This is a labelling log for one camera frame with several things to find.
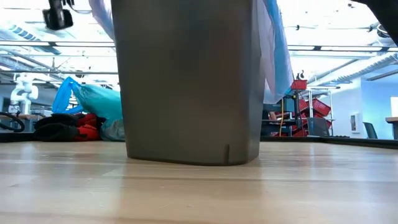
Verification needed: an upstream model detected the teal plastic trash bag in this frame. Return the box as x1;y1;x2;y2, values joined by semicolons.
51;76;126;142

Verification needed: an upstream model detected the grey plastic trash bin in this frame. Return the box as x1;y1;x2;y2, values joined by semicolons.
110;0;266;167

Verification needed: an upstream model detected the pink plastic trash bag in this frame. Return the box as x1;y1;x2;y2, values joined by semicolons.
88;0;294;105

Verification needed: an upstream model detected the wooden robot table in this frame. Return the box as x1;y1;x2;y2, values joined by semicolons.
0;113;43;123

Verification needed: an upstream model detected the red and black cloth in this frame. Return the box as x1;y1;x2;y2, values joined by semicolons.
33;112;107;143

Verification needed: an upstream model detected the black monitor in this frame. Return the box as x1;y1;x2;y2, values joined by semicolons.
263;99;295;114

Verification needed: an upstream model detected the black background desk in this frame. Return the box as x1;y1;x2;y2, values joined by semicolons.
261;119;299;137

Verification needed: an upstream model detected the metal shelf rack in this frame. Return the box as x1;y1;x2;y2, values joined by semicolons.
306;86;341;138

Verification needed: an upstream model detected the tilted red storage bin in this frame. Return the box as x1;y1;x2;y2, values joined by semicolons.
297;98;332;118

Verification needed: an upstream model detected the dark storage bin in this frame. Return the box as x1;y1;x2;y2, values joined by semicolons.
307;116;333;138

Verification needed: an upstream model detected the teal chair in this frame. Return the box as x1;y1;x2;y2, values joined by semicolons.
363;122;379;141

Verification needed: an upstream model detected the wooden desk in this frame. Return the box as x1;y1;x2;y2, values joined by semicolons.
385;116;398;141

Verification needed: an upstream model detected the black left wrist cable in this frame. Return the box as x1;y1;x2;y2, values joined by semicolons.
67;0;93;15

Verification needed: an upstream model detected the black arm base cable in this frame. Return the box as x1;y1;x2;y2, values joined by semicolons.
0;111;25;134

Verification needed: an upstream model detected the black aluminium table frame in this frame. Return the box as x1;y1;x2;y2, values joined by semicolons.
0;132;398;150

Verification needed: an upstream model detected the yellow hanging cable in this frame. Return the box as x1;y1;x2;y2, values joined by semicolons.
279;98;285;138

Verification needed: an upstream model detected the small wall box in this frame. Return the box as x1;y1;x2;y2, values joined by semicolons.
349;113;358;133

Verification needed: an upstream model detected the black ceiling cable reel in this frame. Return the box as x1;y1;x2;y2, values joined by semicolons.
368;22;398;40

